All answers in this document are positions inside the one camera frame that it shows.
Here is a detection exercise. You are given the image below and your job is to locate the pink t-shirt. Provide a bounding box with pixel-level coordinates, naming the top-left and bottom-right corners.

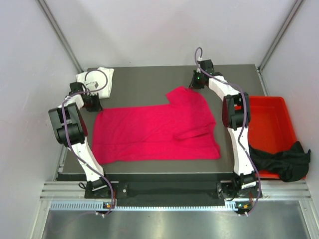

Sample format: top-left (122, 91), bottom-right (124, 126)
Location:
top-left (92, 86), bottom-right (220, 164)

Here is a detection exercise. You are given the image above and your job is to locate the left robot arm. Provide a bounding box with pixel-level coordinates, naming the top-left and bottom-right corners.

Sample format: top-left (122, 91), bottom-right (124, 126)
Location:
top-left (48, 82), bottom-right (113, 199)

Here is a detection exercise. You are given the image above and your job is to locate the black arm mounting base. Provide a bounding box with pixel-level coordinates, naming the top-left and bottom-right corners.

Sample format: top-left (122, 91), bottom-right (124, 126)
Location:
top-left (84, 180), bottom-right (262, 207)

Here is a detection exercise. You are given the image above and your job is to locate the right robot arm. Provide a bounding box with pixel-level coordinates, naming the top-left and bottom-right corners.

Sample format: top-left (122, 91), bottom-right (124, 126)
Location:
top-left (190, 69), bottom-right (257, 197)

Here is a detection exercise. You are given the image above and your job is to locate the folded white t-shirt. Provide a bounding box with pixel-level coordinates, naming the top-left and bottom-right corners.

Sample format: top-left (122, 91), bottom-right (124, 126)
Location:
top-left (76, 67), bottom-right (114, 99)

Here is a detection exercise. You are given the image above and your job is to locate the red plastic bin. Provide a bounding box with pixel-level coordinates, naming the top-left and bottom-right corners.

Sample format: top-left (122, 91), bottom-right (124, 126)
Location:
top-left (248, 96), bottom-right (298, 179)

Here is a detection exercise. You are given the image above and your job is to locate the black t-shirt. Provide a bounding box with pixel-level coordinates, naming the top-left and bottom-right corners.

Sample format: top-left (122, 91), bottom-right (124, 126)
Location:
top-left (249, 141), bottom-right (311, 183)

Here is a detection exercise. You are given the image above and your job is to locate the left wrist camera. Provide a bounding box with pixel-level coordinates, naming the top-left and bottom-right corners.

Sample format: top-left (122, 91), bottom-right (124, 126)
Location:
top-left (84, 81), bottom-right (99, 91)

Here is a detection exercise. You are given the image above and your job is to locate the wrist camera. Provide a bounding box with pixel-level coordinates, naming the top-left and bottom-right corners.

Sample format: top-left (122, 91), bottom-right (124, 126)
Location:
top-left (84, 81), bottom-right (99, 91)
top-left (198, 60), bottom-right (215, 75)

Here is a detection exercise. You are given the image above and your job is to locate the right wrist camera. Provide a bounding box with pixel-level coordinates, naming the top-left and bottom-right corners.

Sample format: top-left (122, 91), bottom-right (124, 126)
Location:
top-left (198, 60), bottom-right (215, 75)

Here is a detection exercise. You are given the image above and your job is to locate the left aluminium frame post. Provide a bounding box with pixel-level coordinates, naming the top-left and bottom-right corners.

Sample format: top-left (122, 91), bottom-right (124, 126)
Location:
top-left (35, 0), bottom-right (83, 73)

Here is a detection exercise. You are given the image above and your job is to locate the aluminium frame post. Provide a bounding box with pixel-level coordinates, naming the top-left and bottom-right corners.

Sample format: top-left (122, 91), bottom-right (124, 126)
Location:
top-left (257, 0), bottom-right (305, 73)
top-left (35, 0), bottom-right (83, 73)

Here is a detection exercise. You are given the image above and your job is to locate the right aluminium frame post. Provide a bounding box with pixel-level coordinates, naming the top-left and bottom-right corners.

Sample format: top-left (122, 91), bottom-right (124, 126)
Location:
top-left (257, 0), bottom-right (305, 73)

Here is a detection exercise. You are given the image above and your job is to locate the slotted grey cable duct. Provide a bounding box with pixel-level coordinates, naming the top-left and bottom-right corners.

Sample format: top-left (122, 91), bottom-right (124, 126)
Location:
top-left (50, 201), bottom-right (248, 212)

